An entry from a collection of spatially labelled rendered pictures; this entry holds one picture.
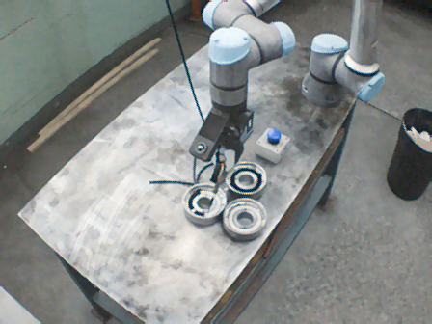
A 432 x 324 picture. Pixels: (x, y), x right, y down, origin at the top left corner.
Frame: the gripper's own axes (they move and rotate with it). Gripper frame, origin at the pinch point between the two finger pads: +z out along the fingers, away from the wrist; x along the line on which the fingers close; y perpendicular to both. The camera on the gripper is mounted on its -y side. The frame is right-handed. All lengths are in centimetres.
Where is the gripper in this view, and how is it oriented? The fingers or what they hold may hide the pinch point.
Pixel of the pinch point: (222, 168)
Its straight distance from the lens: 100.9
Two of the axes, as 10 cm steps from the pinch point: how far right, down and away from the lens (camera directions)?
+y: 5.2, -6.4, 5.6
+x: -8.5, -3.9, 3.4
